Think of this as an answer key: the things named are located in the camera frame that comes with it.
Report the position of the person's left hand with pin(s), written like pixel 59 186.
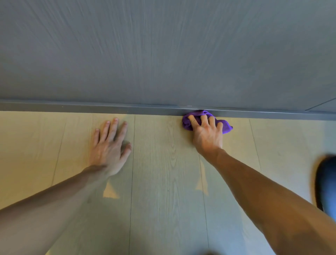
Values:
pixel 109 153

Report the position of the person's left forearm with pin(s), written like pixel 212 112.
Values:
pixel 44 205

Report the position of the person's right little finger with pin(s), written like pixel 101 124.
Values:
pixel 219 126

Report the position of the person's left middle finger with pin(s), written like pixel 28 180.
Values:
pixel 113 130

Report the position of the person's right hand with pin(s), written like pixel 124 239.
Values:
pixel 207 139

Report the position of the person's left thumb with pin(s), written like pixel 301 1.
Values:
pixel 126 151

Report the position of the person's right middle finger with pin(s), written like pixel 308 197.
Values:
pixel 204 120

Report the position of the person's right forearm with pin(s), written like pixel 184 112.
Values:
pixel 270 207

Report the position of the dark blue trouser leg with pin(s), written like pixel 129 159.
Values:
pixel 326 184

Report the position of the grey baseboard strip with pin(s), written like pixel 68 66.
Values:
pixel 105 107

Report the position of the purple cleaning cloth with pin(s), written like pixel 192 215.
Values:
pixel 187 124

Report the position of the person's left little finger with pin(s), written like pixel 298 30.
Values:
pixel 96 136

